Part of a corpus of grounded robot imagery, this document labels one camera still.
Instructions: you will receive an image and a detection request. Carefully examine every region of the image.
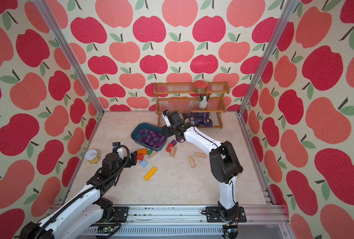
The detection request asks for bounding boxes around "teal plastic storage bin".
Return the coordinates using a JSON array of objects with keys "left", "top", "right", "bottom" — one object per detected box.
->
[{"left": 131, "top": 122, "right": 167, "bottom": 151}]

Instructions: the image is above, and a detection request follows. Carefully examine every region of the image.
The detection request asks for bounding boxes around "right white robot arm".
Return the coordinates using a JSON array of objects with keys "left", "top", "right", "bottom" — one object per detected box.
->
[{"left": 162, "top": 110, "right": 243, "bottom": 223}]

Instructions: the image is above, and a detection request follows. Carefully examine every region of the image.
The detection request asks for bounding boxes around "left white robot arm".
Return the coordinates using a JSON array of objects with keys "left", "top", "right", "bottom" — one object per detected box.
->
[{"left": 19, "top": 150, "right": 137, "bottom": 239}]

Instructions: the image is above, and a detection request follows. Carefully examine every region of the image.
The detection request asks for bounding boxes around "light blue block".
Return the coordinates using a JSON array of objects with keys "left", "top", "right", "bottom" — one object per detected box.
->
[{"left": 140, "top": 160, "right": 147, "bottom": 168}]

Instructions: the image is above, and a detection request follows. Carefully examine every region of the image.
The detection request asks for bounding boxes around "orange block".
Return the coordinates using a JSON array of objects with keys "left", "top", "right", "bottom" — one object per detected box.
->
[{"left": 137, "top": 148, "right": 148, "bottom": 155}]

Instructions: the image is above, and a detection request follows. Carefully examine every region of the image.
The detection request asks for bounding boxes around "red arch block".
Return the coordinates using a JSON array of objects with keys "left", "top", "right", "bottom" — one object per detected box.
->
[{"left": 166, "top": 143, "right": 174, "bottom": 152}]

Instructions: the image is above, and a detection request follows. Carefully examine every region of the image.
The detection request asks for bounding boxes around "yellow long block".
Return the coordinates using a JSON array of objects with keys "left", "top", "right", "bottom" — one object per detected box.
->
[{"left": 144, "top": 166, "right": 158, "bottom": 181}]

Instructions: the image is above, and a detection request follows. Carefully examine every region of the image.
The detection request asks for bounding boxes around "natural wood triangle block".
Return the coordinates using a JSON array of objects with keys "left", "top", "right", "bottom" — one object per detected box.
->
[{"left": 148, "top": 150, "right": 158, "bottom": 159}]

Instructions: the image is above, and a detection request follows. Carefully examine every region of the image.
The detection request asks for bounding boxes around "natural wood short block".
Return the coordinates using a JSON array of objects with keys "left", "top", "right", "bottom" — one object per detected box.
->
[{"left": 170, "top": 147, "right": 177, "bottom": 157}]

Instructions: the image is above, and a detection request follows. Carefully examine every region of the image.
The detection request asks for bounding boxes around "purple snack bag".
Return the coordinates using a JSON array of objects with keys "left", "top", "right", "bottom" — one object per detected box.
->
[{"left": 183, "top": 112, "right": 213, "bottom": 127}]

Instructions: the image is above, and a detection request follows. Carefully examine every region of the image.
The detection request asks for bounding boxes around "wooden three-tier shelf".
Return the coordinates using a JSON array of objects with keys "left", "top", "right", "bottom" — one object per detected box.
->
[{"left": 154, "top": 82, "right": 230, "bottom": 128}]

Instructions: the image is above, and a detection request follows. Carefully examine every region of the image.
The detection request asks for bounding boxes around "natural wood long block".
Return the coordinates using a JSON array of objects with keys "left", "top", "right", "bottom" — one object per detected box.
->
[{"left": 188, "top": 156, "right": 196, "bottom": 168}]

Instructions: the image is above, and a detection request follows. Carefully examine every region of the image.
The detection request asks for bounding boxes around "natural wood flat block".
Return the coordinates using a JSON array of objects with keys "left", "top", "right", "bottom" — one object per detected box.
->
[{"left": 194, "top": 152, "right": 206, "bottom": 158}]

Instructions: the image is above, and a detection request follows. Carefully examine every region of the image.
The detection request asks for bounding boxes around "yellow tin can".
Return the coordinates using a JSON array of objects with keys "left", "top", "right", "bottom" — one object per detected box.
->
[{"left": 84, "top": 149, "right": 100, "bottom": 164}]

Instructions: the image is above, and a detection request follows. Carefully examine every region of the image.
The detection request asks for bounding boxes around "red round tin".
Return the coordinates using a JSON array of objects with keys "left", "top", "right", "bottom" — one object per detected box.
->
[{"left": 193, "top": 80, "right": 209, "bottom": 94}]

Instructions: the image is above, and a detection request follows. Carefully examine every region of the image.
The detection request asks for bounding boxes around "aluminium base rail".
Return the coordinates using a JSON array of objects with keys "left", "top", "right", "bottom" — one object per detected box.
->
[{"left": 36, "top": 204, "right": 294, "bottom": 239}]

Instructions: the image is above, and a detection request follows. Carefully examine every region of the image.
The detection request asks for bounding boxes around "right aluminium frame post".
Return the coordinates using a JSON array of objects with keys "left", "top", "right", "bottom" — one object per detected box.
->
[{"left": 237, "top": 0, "right": 299, "bottom": 117}]

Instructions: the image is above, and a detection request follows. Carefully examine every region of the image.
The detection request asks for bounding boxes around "aluminium frame post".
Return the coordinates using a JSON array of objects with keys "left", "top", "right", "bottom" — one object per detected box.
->
[
  {"left": 34, "top": 1, "right": 104, "bottom": 116},
  {"left": 237, "top": 0, "right": 299, "bottom": 117}
]

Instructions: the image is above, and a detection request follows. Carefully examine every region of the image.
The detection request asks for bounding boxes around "left aluminium frame post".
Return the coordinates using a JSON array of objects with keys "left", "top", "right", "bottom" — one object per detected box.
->
[{"left": 34, "top": 1, "right": 104, "bottom": 116}]

